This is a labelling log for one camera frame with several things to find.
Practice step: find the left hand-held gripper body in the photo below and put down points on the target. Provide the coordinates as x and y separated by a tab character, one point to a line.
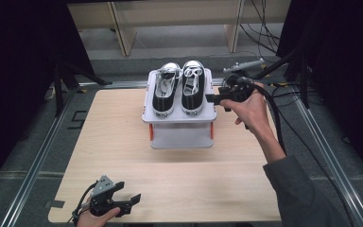
102	195

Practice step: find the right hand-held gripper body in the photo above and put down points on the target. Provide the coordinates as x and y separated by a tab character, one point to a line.
236	88

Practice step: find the black canvas sneaker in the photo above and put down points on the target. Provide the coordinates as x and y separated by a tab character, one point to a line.
193	91
165	94

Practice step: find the white shoe rack orange legs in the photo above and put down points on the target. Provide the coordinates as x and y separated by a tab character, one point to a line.
182	135

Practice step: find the person's left hand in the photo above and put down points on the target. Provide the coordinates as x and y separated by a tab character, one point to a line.
94	220

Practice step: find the person's right hand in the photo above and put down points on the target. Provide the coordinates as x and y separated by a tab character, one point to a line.
253	110

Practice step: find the wooden shelf unit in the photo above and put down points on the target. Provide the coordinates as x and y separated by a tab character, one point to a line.
176	15

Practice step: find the black curtain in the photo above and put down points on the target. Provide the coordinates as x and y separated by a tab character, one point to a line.
343	78
22	78

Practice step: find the black tripod stand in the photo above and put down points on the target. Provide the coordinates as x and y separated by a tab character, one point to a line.
66	78

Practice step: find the metal floor rail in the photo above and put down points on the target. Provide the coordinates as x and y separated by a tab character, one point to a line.
334	164
34	164

